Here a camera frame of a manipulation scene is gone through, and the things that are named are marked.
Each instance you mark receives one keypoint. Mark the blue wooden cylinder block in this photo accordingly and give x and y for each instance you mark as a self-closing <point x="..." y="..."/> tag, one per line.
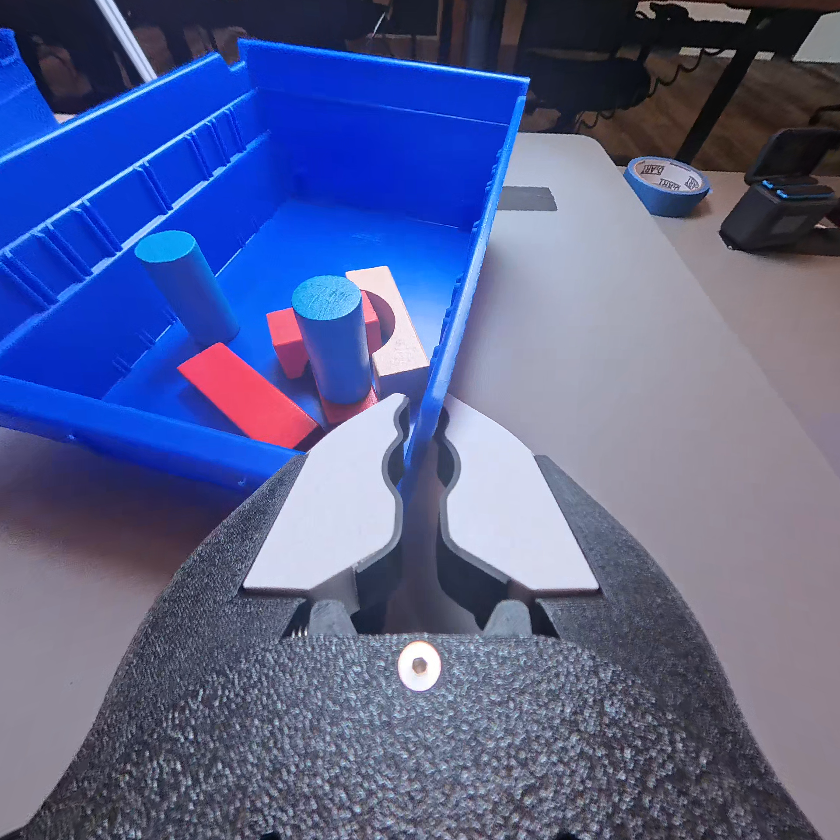
<point x="187" y="289"/>
<point x="334" y="341"/>

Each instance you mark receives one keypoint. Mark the black office chair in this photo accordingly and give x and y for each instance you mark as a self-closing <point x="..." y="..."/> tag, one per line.
<point x="584" y="79"/>

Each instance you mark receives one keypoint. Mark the black battery charger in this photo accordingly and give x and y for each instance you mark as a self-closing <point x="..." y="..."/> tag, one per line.
<point x="781" y="216"/>

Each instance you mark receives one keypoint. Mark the black tape strip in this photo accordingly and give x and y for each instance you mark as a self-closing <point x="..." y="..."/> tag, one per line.
<point x="528" y="198"/>

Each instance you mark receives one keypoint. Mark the blue plastic bin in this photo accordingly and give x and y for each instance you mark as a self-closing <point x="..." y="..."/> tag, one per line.
<point x="361" y="144"/>
<point x="19" y="98"/>

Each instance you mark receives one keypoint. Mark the red arch block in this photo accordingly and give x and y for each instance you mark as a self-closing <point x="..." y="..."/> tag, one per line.
<point x="285" y="341"/>

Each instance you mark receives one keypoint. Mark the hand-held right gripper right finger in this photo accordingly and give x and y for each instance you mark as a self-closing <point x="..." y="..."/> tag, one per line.
<point x="512" y="518"/>

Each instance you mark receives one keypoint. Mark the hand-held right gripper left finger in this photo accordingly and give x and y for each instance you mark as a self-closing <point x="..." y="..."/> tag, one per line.
<point x="328" y="512"/>

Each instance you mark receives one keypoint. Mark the blue tape roll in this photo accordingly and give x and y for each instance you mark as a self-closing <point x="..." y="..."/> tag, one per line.
<point x="663" y="190"/>

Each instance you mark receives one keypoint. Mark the natural wooden arch block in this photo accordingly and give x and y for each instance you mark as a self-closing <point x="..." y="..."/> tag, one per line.
<point x="403" y="341"/>

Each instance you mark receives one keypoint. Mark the wooden table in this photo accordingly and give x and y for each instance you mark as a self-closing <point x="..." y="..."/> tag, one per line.
<point x="718" y="85"/>

